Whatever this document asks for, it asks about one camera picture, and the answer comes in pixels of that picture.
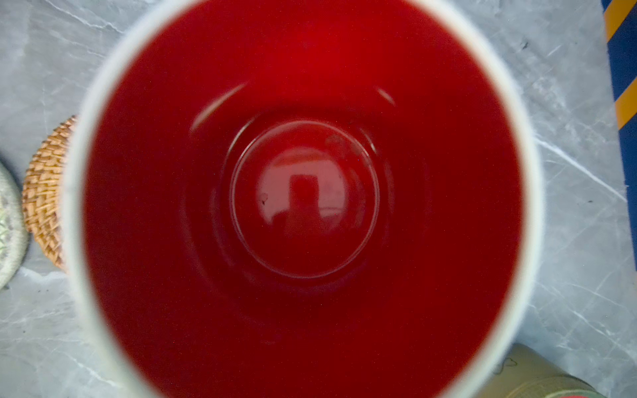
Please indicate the cream multicolour woven coaster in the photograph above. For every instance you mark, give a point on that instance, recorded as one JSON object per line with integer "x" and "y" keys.
{"x": 14, "y": 236}

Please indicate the tan rattan coaster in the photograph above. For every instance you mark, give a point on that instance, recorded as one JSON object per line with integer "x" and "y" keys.
{"x": 42, "y": 189}

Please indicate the white mug red inside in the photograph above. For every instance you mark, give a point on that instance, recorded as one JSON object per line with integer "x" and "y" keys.
{"x": 302, "y": 199}

